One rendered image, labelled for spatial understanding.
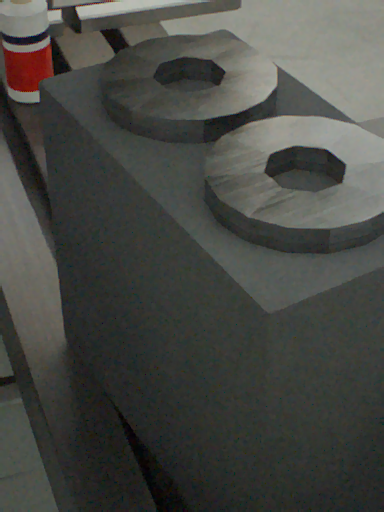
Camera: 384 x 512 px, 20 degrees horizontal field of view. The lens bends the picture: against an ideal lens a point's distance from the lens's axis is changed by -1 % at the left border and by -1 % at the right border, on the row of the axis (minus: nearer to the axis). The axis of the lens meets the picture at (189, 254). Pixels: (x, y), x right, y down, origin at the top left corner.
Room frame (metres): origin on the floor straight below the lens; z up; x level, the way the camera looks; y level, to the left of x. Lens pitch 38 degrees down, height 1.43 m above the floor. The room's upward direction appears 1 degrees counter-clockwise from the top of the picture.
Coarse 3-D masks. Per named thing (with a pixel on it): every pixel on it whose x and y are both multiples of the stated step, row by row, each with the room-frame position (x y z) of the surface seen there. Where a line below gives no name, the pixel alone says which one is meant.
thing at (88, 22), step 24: (0, 0) 0.92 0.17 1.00; (48, 0) 0.94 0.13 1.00; (72, 0) 0.94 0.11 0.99; (96, 0) 0.95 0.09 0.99; (120, 0) 0.95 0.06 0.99; (144, 0) 0.96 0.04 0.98; (168, 0) 0.96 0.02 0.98; (192, 0) 0.97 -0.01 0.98; (216, 0) 0.97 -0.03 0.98; (240, 0) 0.98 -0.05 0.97; (72, 24) 0.94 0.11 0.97; (96, 24) 0.93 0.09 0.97; (120, 24) 0.94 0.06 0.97
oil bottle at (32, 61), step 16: (16, 0) 0.81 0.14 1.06; (32, 0) 0.81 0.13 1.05; (0, 16) 0.81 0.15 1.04; (16, 16) 0.80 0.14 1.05; (32, 16) 0.80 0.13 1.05; (16, 32) 0.80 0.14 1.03; (32, 32) 0.80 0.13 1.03; (48, 32) 0.81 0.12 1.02; (16, 48) 0.80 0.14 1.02; (32, 48) 0.80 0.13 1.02; (48, 48) 0.81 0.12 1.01; (16, 64) 0.80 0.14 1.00; (32, 64) 0.80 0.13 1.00; (48, 64) 0.81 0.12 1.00; (16, 80) 0.80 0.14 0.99; (32, 80) 0.80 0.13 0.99; (16, 96) 0.80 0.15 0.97; (32, 96) 0.80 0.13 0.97
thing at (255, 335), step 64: (128, 64) 0.49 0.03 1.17; (192, 64) 0.50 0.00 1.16; (256, 64) 0.49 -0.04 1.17; (64, 128) 0.47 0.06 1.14; (128, 128) 0.45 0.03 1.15; (192, 128) 0.44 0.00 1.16; (256, 128) 0.43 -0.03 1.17; (320, 128) 0.43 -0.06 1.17; (64, 192) 0.48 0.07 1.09; (128, 192) 0.41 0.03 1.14; (192, 192) 0.39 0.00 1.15; (256, 192) 0.38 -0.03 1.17; (320, 192) 0.37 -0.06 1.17; (64, 256) 0.49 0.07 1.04; (128, 256) 0.41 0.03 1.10; (192, 256) 0.36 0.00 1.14; (256, 256) 0.35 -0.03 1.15; (320, 256) 0.35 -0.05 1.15; (64, 320) 0.50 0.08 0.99; (128, 320) 0.42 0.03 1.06; (192, 320) 0.36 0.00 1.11; (256, 320) 0.32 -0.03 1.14; (320, 320) 0.32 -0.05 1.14; (128, 384) 0.42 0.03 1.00; (192, 384) 0.36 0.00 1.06; (256, 384) 0.32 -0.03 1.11; (320, 384) 0.33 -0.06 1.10; (192, 448) 0.36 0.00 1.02; (256, 448) 0.31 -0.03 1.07; (320, 448) 0.33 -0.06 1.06
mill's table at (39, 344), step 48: (0, 48) 0.90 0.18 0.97; (96, 48) 0.90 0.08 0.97; (0, 96) 0.85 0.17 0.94; (0, 144) 0.73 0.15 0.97; (0, 192) 0.66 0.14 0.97; (48, 192) 0.67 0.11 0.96; (0, 240) 0.60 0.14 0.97; (48, 240) 0.63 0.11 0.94; (0, 288) 0.55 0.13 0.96; (48, 288) 0.55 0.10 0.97; (48, 336) 0.50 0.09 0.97; (48, 384) 0.46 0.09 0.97; (96, 384) 0.46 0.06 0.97; (48, 432) 0.42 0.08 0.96; (96, 432) 0.42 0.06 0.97; (48, 480) 0.45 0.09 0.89; (96, 480) 0.39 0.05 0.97; (144, 480) 0.39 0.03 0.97
